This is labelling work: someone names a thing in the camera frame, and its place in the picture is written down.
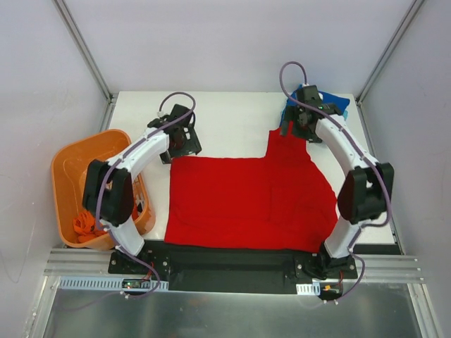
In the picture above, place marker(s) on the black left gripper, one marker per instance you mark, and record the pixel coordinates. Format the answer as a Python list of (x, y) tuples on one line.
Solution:
[(190, 139)]

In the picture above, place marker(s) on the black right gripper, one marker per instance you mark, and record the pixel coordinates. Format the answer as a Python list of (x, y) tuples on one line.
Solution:
[(301, 124)]

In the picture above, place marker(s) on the red t-shirt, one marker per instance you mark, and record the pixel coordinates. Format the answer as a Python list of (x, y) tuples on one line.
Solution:
[(278, 201)]

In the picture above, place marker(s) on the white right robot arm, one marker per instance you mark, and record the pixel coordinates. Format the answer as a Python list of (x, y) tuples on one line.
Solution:
[(366, 191)]

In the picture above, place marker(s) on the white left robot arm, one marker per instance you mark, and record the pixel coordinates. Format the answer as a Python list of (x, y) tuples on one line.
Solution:
[(108, 192)]

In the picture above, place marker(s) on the blue folded t-shirt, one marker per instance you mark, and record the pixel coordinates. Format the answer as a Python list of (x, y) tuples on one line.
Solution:
[(334, 100)]

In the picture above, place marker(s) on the orange plastic basket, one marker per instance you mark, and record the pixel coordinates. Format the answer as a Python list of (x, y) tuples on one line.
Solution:
[(68, 172)]

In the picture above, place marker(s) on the orange t-shirt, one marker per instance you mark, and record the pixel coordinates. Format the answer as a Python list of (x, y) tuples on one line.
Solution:
[(84, 225)]

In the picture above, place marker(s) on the left aluminium frame post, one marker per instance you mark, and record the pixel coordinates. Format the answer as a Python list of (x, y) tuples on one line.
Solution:
[(78, 39)]

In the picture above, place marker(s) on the aluminium frame post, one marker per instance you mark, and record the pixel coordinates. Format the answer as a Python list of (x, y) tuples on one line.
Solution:
[(78, 39), (400, 31)]

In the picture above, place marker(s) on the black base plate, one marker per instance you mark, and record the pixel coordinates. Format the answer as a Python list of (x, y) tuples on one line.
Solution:
[(198, 269)]

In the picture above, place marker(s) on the white slotted cable duct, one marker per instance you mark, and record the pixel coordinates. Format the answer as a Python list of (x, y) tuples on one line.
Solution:
[(112, 284)]

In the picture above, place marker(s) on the right aluminium frame post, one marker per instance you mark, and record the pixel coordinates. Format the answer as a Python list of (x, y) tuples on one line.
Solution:
[(400, 31)]

